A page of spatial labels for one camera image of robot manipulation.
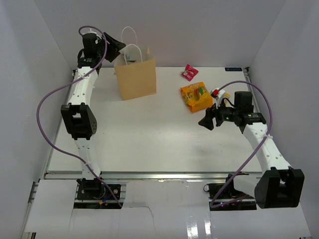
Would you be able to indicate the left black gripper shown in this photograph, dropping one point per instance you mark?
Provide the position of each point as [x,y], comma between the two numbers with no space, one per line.
[113,47]

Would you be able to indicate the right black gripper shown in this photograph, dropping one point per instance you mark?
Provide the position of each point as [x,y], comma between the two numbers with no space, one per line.
[207,121]

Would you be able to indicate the large orange candy bag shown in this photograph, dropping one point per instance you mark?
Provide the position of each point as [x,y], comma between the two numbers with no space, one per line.
[196,97]

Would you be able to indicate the silver foil snack packet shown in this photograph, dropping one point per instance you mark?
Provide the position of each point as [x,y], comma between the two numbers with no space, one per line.
[130,57]

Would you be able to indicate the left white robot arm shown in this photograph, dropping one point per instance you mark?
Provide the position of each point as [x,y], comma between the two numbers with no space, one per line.
[77,115]

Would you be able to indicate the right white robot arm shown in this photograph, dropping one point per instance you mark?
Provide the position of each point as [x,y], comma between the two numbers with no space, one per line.
[280,185]

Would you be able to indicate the brown paper bag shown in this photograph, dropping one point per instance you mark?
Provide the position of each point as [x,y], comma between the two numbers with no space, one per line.
[136,79]

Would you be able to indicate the pink snack packet back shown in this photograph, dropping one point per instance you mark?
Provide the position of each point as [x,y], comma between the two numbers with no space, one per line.
[189,72]

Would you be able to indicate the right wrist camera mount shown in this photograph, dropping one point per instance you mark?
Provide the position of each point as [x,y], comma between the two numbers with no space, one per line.
[218,96]

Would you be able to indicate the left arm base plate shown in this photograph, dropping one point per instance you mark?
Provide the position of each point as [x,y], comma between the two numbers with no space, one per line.
[99,193]

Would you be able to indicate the aluminium frame rail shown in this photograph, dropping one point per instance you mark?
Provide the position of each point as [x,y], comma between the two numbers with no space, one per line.
[127,176]

